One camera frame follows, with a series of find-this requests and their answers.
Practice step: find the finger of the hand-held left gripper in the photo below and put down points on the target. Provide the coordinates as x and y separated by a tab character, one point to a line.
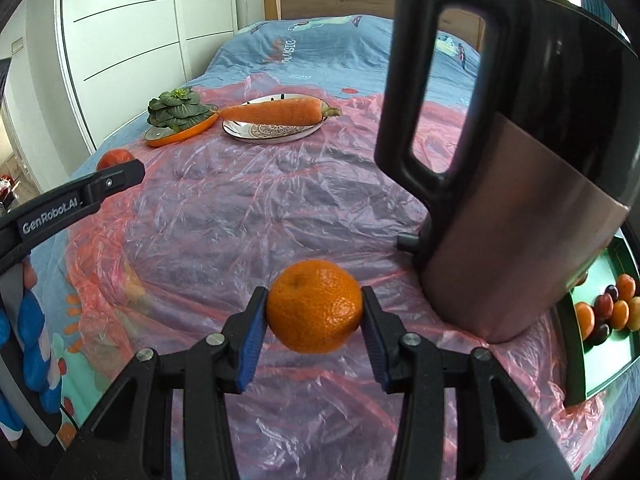
117	177

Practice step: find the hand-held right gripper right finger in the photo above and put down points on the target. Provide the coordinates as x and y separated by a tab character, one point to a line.
375	345

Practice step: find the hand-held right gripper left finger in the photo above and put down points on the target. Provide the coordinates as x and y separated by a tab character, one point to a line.
252	340

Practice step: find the dark purple plum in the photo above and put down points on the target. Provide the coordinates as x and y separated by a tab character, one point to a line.
598	334
611	290

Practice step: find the green rectangular tray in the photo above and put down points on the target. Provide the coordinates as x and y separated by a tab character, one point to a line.
615	355

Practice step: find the person's left hand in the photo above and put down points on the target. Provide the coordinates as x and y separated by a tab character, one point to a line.
35	340

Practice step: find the green leafy vegetable rosette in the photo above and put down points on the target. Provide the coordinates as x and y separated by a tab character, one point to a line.
175	107

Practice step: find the orange oval dish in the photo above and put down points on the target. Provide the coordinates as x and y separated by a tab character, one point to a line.
195	130

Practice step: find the pink transparent plastic sheet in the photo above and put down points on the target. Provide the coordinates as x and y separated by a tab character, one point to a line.
225	220

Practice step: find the white wardrobe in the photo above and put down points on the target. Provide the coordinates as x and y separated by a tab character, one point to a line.
140	35

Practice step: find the silver patterned plate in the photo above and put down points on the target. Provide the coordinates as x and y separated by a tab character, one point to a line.
270	132

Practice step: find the orange carrot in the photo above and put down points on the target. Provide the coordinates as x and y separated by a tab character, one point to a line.
275	111

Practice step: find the black and steel electric kettle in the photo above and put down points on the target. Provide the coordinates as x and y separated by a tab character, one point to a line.
510	235

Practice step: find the wooden headboard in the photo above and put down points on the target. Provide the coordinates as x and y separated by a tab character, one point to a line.
325	2

